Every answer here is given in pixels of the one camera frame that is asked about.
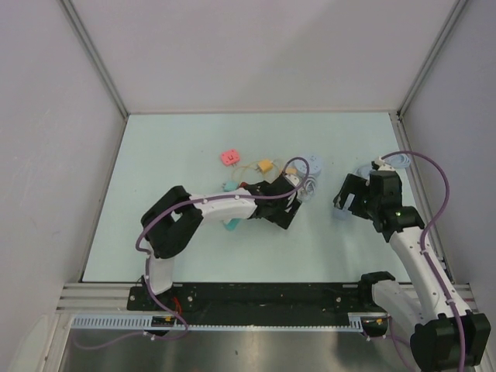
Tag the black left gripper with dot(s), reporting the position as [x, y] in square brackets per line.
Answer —
[282, 217]

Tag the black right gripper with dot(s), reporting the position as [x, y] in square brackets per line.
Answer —
[356, 186]

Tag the teal triangular power strip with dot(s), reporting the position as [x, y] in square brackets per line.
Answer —
[231, 224]

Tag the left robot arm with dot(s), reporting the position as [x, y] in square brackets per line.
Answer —
[169, 225]

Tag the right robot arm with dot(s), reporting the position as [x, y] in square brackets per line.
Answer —
[444, 333]

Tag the pink square plug adapter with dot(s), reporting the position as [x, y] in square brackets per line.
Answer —
[230, 158]

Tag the light blue rectangular power strip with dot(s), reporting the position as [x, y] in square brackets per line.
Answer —
[398, 161]

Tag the yellow USB charger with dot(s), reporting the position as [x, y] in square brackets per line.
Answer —
[264, 166]

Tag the round light blue power strip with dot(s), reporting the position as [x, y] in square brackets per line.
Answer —
[308, 170]

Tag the teal USB charger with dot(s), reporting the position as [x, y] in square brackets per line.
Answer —
[230, 186]

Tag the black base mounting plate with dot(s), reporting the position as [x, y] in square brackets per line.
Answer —
[219, 313]

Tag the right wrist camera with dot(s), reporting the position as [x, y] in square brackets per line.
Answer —
[379, 164]

